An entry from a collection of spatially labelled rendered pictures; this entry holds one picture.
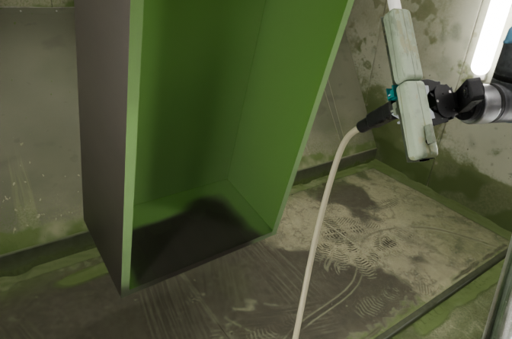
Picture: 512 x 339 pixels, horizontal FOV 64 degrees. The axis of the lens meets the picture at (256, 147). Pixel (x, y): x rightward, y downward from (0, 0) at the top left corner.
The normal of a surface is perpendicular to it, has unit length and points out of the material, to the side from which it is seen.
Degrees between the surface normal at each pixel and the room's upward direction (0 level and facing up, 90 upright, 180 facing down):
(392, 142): 90
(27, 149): 57
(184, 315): 0
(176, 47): 102
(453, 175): 90
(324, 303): 0
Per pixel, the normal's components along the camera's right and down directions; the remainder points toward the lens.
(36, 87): 0.53, -0.17
